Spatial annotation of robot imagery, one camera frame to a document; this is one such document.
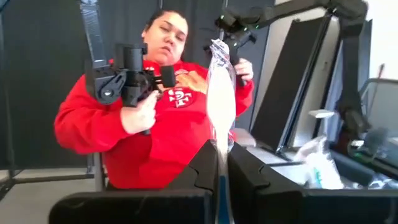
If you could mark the clear bag of toothbrushes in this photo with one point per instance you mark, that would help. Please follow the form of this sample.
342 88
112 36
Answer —
320 168

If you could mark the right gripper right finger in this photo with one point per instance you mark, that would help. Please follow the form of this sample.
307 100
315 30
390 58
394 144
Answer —
295 207

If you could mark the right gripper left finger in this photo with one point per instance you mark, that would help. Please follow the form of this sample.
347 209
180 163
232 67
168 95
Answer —
140 208

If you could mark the person's left hand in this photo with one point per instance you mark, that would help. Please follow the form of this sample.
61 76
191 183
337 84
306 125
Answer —
245 70

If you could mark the person's hand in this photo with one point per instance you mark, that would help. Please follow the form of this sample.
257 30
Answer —
245 70
138 116

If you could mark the person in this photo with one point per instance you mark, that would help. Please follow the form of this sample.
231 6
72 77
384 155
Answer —
174 140

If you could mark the person's right hand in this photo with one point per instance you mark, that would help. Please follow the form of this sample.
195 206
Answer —
138 116

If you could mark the dark leaning panel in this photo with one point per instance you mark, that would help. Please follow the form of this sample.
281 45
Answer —
286 87

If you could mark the grey metal stand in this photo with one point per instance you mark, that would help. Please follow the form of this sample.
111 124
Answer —
53 178

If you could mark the blue toothbrush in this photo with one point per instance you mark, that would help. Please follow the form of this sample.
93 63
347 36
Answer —
220 99

